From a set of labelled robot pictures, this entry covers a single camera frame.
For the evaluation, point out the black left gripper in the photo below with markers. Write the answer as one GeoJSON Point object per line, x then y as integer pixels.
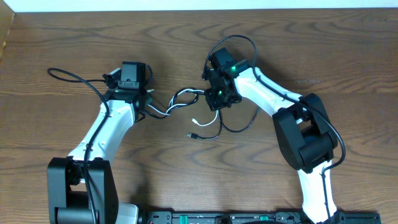
{"type": "Point", "coordinates": [144, 101]}

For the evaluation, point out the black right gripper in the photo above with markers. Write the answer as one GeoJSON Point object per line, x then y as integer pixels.
{"type": "Point", "coordinates": [215, 104]}

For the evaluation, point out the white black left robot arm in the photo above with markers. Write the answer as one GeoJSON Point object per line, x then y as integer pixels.
{"type": "Point", "coordinates": [81, 186]}

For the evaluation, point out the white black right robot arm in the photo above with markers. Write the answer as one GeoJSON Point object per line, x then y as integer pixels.
{"type": "Point", "coordinates": [304, 132]}

